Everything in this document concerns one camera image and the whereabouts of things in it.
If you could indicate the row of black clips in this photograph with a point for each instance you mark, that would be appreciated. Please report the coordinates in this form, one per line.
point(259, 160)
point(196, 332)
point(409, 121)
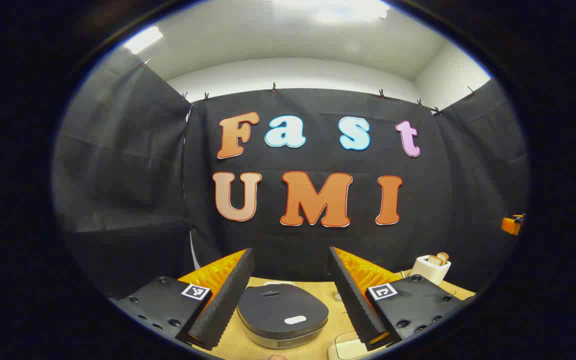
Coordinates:
point(273, 87)

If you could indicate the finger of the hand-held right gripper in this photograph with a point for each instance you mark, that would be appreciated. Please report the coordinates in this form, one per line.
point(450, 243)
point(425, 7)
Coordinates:
point(510, 225)

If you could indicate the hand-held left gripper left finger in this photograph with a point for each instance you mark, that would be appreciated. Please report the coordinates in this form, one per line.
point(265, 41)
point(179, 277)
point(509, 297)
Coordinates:
point(228, 300)

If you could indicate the white toaster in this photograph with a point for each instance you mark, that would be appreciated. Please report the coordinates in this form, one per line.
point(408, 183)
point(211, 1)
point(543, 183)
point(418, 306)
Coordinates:
point(430, 272)

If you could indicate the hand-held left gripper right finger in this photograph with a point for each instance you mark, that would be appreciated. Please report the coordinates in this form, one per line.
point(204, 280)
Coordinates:
point(353, 300)

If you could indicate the black beige rice cooker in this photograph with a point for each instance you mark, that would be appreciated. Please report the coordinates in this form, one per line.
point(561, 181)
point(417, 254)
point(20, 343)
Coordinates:
point(278, 305)

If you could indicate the toasted bread slice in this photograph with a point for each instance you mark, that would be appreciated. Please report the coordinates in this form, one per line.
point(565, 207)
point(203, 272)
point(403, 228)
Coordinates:
point(443, 256)
point(434, 260)

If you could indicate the black backdrop cloth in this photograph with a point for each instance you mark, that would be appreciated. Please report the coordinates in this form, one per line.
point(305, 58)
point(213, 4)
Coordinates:
point(118, 175)

